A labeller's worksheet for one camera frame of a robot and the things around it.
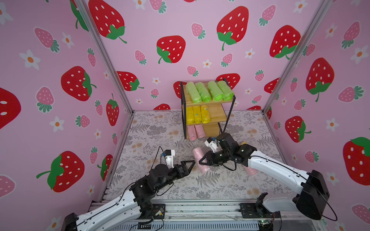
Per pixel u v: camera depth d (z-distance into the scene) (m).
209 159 0.67
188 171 0.62
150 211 0.66
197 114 0.90
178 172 0.62
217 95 0.78
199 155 0.74
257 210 0.66
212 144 0.73
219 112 0.98
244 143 0.81
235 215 0.74
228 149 0.60
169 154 0.67
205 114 0.90
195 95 0.77
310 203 0.39
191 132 1.01
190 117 0.90
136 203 0.51
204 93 0.78
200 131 1.04
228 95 0.78
